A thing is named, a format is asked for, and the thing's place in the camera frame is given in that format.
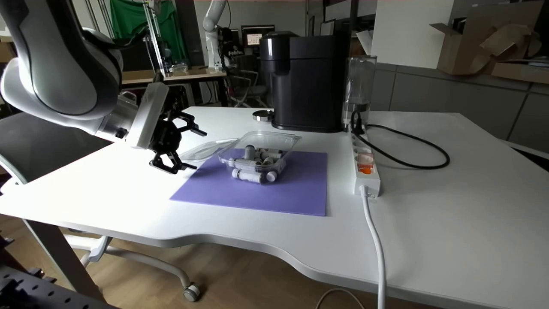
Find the white power strip cable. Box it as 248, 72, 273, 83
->
359, 191, 392, 309

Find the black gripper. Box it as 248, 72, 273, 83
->
150, 110, 210, 175

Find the round metal disc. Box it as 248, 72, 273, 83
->
253, 108, 277, 124

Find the white wheeled table base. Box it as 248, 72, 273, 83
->
62, 232, 203, 304

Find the grey table leg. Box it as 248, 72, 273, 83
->
23, 220, 109, 304

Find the white power strip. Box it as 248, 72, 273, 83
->
349, 132, 385, 199

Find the purple mat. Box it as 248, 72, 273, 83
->
171, 149, 332, 218

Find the black power cable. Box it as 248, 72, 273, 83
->
354, 108, 454, 172

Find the clear plastic container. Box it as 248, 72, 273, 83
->
220, 129, 303, 175

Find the black coffee machine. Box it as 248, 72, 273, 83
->
260, 31, 354, 134

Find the green cloth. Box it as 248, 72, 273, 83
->
109, 0, 189, 69

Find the black perforated board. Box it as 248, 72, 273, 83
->
0, 263, 119, 309

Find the computer monitor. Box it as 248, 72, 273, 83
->
239, 22, 279, 52

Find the brown cardboard box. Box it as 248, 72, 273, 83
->
430, 0, 549, 86

